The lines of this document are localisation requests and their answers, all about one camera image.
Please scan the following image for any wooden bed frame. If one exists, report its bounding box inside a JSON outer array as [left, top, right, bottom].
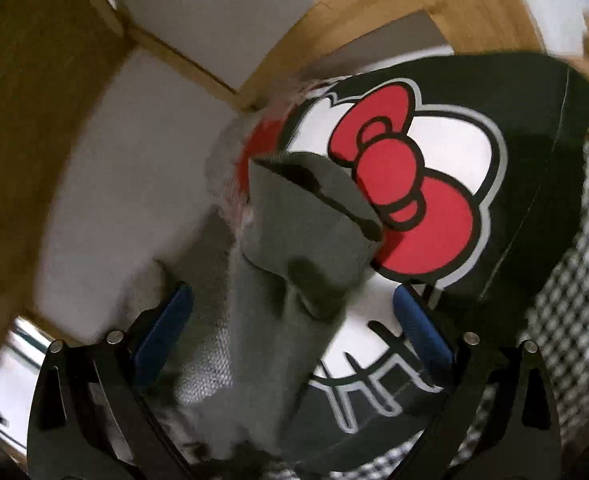
[[0, 0, 589, 411]]

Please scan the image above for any black white checkered bed sheet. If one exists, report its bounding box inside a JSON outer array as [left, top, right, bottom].
[[334, 142, 589, 480]]

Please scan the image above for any fuzzy grey pink cloth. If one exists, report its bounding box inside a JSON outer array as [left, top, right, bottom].
[[205, 82, 305, 228]]

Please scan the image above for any shiny metal object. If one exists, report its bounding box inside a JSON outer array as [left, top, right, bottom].
[[0, 314, 78, 463]]

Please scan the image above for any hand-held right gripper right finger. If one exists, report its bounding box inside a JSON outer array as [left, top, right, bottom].
[[393, 284, 562, 480]]

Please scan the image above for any grey sweatshirt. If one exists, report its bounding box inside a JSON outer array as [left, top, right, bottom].
[[114, 152, 386, 467]]

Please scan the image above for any black cloth with red bow print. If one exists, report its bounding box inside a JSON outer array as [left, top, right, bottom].
[[274, 52, 589, 462]]

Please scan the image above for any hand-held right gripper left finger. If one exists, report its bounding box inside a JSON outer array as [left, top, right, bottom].
[[27, 282, 195, 480]]

